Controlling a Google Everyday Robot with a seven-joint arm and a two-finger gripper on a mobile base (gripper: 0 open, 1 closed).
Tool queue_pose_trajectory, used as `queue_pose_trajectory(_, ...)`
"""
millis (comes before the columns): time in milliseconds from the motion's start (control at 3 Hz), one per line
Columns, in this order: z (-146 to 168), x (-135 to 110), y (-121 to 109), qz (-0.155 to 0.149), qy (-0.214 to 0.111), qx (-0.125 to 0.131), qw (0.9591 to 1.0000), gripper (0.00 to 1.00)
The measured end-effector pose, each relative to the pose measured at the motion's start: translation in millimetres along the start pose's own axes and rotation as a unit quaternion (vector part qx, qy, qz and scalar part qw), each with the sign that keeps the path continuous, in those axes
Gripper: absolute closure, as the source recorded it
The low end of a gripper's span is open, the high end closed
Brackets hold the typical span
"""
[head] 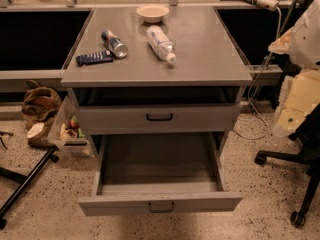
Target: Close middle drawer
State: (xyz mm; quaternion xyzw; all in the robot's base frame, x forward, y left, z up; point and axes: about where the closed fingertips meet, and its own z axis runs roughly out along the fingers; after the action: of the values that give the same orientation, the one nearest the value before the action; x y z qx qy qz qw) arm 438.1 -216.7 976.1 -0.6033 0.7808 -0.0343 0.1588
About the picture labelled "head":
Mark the blue silver drink can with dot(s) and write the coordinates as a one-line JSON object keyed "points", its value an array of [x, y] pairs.
{"points": [[114, 44]]}

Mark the black metal stand legs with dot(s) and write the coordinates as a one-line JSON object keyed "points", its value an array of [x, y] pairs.
{"points": [[23, 182]]}

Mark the clear plastic water bottle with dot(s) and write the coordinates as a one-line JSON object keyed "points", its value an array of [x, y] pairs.
{"points": [[161, 44]]}

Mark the beige bowl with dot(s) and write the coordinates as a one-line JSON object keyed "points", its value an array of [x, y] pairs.
{"points": [[152, 13]]}

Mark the brown cloth bag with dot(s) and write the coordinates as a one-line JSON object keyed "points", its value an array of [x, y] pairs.
{"points": [[40, 107]]}

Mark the grey drawer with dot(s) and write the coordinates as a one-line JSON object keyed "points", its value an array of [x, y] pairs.
{"points": [[95, 120], [159, 173]]}

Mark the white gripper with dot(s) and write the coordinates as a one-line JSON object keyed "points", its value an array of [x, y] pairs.
{"points": [[306, 44]]}

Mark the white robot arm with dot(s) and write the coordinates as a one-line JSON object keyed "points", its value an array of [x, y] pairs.
{"points": [[302, 41]]}

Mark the grey drawer cabinet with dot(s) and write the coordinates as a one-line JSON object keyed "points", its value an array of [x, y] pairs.
{"points": [[208, 69]]}

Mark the clear plastic bin with items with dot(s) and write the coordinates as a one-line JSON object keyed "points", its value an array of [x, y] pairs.
{"points": [[66, 133]]}

